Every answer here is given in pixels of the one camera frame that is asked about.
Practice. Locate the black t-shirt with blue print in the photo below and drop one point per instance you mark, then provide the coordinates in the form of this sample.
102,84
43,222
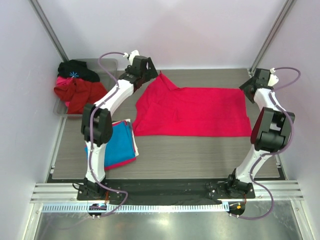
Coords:
77,69

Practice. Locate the aluminium frame post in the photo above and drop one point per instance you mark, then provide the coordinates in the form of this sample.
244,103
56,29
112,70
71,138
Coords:
49,29
280,19

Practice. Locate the dark red t-shirt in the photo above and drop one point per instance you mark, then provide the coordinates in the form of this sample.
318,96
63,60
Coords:
86,93

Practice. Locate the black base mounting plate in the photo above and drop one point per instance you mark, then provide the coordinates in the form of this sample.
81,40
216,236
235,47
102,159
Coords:
172,191

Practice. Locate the slotted white cable duct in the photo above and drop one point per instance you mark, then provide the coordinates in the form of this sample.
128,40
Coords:
100,208

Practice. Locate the right aluminium frame post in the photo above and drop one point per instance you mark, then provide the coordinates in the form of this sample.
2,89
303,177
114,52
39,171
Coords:
280,19

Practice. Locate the left aluminium frame post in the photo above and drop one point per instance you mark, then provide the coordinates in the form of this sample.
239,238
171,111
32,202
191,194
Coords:
49,29

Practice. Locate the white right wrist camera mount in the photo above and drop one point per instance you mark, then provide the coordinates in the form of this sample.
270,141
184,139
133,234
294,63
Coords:
273,79

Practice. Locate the folded pink t-shirt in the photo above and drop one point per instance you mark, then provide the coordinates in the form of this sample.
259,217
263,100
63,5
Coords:
117,165

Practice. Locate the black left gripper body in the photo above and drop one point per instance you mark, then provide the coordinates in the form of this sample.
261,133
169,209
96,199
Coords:
149,74

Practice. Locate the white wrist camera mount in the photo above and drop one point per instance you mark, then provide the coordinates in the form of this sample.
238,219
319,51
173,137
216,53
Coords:
273,79
130,56

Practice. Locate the crimson pink t-shirt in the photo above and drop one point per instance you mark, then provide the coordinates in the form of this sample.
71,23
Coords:
165,109

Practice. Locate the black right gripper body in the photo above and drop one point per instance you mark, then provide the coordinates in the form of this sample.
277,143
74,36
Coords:
245,87

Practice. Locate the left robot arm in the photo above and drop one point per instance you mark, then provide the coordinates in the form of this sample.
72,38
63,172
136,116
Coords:
96,124

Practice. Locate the folded blue t-shirt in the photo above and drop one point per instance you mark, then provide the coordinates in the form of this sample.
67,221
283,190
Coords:
120,145

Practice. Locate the aluminium front rail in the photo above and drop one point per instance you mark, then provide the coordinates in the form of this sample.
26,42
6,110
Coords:
281,190

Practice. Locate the grey plastic bin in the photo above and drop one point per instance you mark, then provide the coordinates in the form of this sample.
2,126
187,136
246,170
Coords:
60,108

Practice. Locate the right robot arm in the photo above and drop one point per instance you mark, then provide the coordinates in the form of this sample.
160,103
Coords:
270,135

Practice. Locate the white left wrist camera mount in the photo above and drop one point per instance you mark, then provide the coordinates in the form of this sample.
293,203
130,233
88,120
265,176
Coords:
130,56

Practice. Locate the pink t-shirt in bin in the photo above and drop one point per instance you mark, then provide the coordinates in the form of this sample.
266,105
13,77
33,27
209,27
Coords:
65,89

